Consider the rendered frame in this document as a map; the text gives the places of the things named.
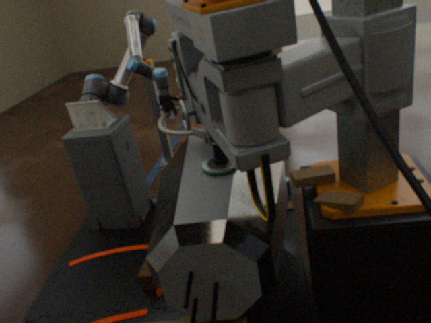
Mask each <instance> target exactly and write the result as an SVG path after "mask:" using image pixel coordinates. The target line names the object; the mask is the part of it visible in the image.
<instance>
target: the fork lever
mask: <svg viewBox="0 0 431 323"><path fill-rule="evenodd" d="M191 130H192V132H193V135H194V136H196V137H199V138H202V139H205V142H206V143H207V142H208V139H207V137H206V134H205V130H203V129H197V128H194V127H192V128H191ZM211 142H212V143H216V142H215V140H214V139H213V137H212V136H211Z"/></svg>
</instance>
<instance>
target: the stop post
mask: <svg viewBox="0 0 431 323"><path fill-rule="evenodd" d="M143 62H145V63H147V64H149V65H151V66H154V64H153V61H152V58H150V59H146V60H143ZM143 78H144V81H145V85H146V88H147V93H148V96H149V99H150V104H151V107H152V112H153V113H154V117H155V120H156V125H157V128H158V133H159V136H160V141H161V144H162V149H163V152H164V157H163V158H162V161H161V163H160V166H167V164H168V163H169V161H170V160H171V159H172V158H173V156H174V154H173V150H172V146H171V142H170V137H169V134H168V133H165V132H163V131H162V130H160V128H159V126H158V121H159V119H160V117H161V115H162V114H163V112H162V110H161V111H160V109H161V105H159V106H158V104H159V101H158V92H157V89H156V84H155V81H152V80H150V79H148V78H146V77H143ZM159 107H160V109H159ZM162 124H163V126H164V127H166V128H167V126H166V121H165V119H164V121H163V123H162Z"/></svg>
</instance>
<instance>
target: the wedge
mask: <svg viewBox="0 0 431 323"><path fill-rule="evenodd" d="M312 201H313V202H314V203H318V204H321V205H326V206H328V207H333V208H335V209H339V210H342V211H346V212H348V213H353V214H354V213H355V212H356V211H357V210H358V209H359V208H360V207H361V206H362V205H363V204H364V194H363V193H354V192H339V191H330V190H324V191H322V193H321V194H320V195H318V196H317V197H316V198H315V199H314V200H312Z"/></svg>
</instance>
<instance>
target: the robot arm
mask: <svg viewBox="0 0 431 323"><path fill-rule="evenodd" d="M124 24H125V26H126V27H127V38H128V45H129V47H128V49H127V51H126V53H125V55H124V57H123V60H122V62H121V65H120V67H119V69H118V71H117V74H116V75H115V77H114V79H113V80H111V81H110V83H107V82H105V78H104V77H103V76H101V75H99V74H91V75H88V76H86V79H85V81H84V88H83V93H82V97H81V99H80V101H89V100H99V101H100V102H101V103H102V101H103V102H106V103H108V104H111V105H113V106H117V107H122V106H124V105H125V104H126V101H127V100H128V98H129V92H128V91H127V90H128V87H127V84H128V82H129V80H130V78H131V75H132V73H133V72H135V73H137V74H139V75H142V76H144V77H146V78H148V79H150V80H152V81H155V84H156V89H157V92H158V95H159V96H158V101H159V104H158V106H159V105H161V109H160V107H159V109H160V111H161V110H163V111H164V112H169V111H170V114H169V115H168V118H169V120H171V119H172V118H174V120H175V122H176V115H177V113H176V108H175V106H174V104H173V102H172V100H174V101H175V102H179V97H172V96H170V93H171V91H170V85H169V82H168V76H167V72H166V70H165V68H162V67H158V68H156V67H153V66H151V65H149V64H147V63H145V62H143V58H142V51H143V49H144V47H145V44H146V42H147V40H148V38H149V37H150V35H153V34H154V33H155V31H156V26H157V23H156V20H154V19H153V18H152V17H149V16H148V15H146V14H144V13H141V12H140V11H136V10H132V11H129V12H127V13H126V14H125V16H124Z"/></svg>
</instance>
